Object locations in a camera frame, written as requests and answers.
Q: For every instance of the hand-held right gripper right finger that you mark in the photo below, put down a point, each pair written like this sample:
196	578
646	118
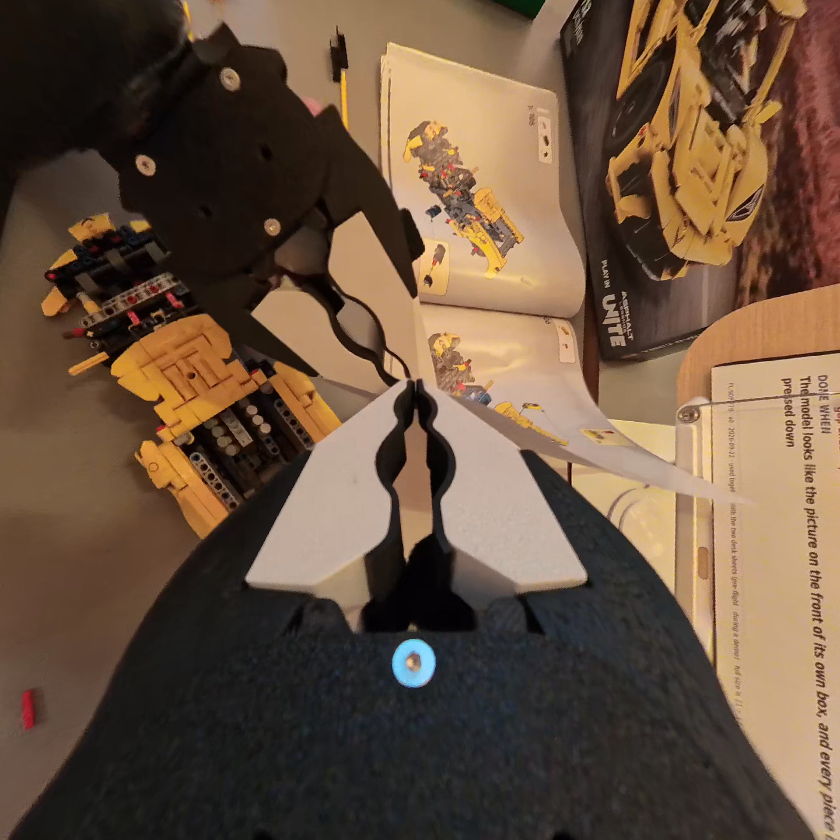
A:
518	525

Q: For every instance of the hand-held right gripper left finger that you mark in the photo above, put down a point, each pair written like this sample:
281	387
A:
315	525

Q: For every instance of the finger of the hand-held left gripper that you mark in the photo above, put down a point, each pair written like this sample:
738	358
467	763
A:
302	328
374	262

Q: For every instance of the instruction booklet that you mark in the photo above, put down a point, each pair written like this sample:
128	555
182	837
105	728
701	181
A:
492	262

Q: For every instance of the yellow toy brick car model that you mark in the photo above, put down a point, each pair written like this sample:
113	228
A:
184	367

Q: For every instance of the yellow axle with black connector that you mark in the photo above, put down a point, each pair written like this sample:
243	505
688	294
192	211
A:
343	98

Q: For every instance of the grey desk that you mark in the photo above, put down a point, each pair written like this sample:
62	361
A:
79	590

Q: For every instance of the black toy set box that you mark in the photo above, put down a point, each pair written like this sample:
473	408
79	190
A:
590	197

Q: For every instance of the white sign stand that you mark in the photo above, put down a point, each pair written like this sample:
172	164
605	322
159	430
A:
774	590

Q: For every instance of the small red brick pin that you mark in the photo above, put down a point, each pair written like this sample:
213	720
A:
27	709

